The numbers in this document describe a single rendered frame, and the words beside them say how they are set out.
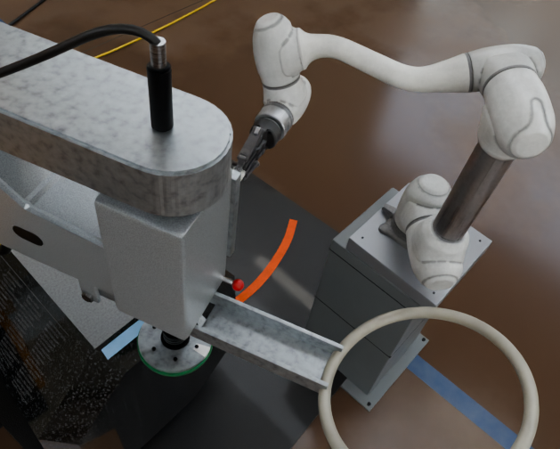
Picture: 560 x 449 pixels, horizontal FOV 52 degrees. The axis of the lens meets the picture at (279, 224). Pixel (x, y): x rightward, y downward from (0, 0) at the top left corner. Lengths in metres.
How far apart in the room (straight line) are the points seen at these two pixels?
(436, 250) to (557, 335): 1.60
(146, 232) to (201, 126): 0.23
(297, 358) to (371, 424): 1.25
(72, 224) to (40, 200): 0.10
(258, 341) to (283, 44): 0.74
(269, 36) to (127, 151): 0.55
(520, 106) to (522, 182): 2.52
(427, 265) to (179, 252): 0.92
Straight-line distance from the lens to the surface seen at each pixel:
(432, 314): 1.52
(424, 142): 3.89
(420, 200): 1.91
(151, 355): 1.69
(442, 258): 1.80
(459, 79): 1.54
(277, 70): 1.45
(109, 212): 1.14
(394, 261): 2.04
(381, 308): 2.19
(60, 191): 1.38
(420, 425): 2.76
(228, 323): 1.51
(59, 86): 1.17
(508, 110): 1.41
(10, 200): 1.39
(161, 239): 1.11
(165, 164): 0.99
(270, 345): 1.49
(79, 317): 1.85
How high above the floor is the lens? 2.44
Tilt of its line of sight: 51 degrees down
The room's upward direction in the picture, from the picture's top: 10 degrees clockwise
